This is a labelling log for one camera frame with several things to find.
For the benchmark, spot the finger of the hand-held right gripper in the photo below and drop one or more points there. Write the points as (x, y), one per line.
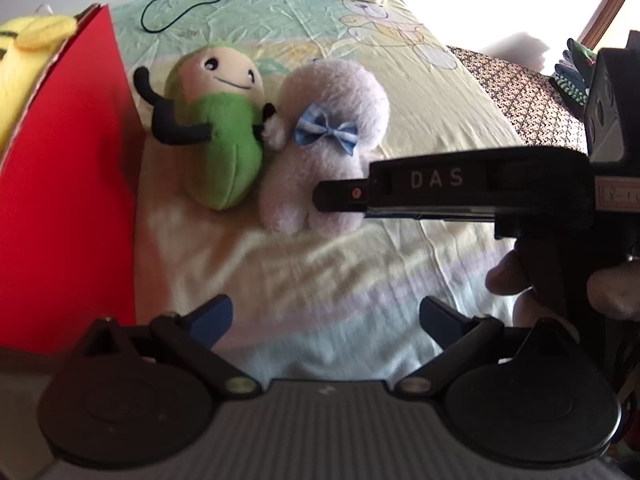
(340, 195)

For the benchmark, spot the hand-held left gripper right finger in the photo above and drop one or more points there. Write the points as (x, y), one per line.
(439, 317)

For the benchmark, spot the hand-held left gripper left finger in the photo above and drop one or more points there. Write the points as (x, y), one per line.
(210, 317)

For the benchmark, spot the white plush toy blue bow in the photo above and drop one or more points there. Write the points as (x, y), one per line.
(335, 105)

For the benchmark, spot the green bean plush toy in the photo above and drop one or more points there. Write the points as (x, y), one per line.
(225, 135)

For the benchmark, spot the red cardboard box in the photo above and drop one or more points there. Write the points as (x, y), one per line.
(70, 185)

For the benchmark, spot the yellow tiger plush toy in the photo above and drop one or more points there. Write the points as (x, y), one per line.
(25, 60)

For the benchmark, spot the person's right hand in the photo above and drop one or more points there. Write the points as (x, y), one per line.
(617, 290)

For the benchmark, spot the patterned brown pillow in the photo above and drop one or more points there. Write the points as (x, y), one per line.
(530, 100)

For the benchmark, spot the green striped cloth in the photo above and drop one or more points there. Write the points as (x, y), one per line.
(572, 72)

